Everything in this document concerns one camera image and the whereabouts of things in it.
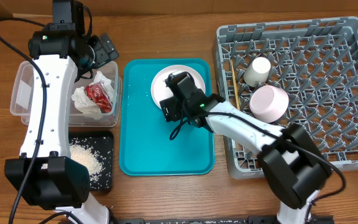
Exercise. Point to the clear plastic waste bin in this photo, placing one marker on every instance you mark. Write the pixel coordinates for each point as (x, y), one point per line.
(21, 98)

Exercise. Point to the cream paper cup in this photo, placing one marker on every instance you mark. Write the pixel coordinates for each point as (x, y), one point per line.
(257, 72)

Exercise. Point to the brown cardboard backdrop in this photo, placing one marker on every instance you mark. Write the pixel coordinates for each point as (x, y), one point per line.
(43, 8)

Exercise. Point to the grey plastic dish rack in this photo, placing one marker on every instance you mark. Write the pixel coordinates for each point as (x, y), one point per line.
(315, 62)

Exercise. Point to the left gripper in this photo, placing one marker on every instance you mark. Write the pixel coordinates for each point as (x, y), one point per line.
(103, 55)

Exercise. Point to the teal plastic serving tray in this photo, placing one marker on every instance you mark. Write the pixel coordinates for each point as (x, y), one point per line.
(145, 148)

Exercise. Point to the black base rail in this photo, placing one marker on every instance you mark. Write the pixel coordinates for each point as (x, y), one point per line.
(264, 219)

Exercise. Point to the small pink bowl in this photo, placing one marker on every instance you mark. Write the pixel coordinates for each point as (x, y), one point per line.
(269, 103)

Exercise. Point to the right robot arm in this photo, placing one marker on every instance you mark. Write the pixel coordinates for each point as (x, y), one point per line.
(292, 164)

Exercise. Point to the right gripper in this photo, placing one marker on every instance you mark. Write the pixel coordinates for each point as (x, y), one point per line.
(170, 112)

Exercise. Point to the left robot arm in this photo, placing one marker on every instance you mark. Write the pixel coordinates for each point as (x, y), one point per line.
(44, 175)

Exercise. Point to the wooden chopstick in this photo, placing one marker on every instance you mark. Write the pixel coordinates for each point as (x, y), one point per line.
(235, 85)

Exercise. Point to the large pink plate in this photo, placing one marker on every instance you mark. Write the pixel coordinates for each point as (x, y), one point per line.
(159, 90)

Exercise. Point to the rice and food scraps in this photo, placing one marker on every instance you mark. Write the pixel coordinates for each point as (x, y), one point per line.
(87, 158)

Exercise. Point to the black plastic tray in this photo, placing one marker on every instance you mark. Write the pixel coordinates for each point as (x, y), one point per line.
(104, 146)

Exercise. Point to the white napkin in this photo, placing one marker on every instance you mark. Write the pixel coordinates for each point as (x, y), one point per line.
(83, 104)

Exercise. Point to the red snack wrapper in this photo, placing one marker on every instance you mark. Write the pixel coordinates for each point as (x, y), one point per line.
(98, 95)

